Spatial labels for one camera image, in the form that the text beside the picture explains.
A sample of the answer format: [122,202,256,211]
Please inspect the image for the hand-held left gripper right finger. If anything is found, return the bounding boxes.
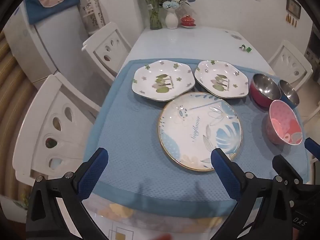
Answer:
[211,148,294,240]

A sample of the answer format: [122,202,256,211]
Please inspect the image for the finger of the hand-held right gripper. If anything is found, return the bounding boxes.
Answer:
[272,154,304,202]
[304,137,320,162]

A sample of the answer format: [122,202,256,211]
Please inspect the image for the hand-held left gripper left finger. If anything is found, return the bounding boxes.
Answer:
[25,147,110,240]

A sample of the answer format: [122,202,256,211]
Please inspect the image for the pink dotted ceramic bowl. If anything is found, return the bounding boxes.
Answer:
[265,99,303,146]

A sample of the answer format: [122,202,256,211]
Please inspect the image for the round blue leaf plate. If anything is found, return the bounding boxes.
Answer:
[157,92,243,172]

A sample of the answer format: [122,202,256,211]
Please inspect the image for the hexagonal white clover plate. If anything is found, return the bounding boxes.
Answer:
[194,60,249,98]
[132,59,195,102]

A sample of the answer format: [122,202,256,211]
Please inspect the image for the light blue table mat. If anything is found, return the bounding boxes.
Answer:
[84,59,310,218]

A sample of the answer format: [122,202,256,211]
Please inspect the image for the blue steel bowl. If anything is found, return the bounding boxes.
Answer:
[279,79,300,109]

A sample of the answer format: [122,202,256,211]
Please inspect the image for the red steel bowl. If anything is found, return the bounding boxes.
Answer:
[250,73,282,108]

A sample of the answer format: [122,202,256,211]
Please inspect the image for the white wooden chair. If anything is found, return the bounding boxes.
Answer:
[12,74,102,180]
[267,39,313,85]
[82,22,132,80]

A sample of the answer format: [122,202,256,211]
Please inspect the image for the beige striped curtain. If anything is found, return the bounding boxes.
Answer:
[0,34,35,197]

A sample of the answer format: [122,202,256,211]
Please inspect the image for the white refrigerator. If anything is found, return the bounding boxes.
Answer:
[4,0,100,83]

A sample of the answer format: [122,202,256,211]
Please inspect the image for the red lidded cup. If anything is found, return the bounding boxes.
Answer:
[180,15,197,28]

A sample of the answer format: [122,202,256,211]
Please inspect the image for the white corner shelf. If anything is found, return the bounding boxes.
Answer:
[80,0,106,35]

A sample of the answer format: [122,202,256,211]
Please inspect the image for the white vase with blue flowers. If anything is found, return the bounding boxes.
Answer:
[160,0,197,29]

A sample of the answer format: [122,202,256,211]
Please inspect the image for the glass vase with green plants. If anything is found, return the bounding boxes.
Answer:
[134,0,166,30]

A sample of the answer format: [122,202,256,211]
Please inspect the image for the hanging orange wall ornaments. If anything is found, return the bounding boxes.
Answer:
[286,14,298,27]

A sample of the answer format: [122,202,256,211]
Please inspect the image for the small framed wall picture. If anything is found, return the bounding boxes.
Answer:
[286,0,301,19]

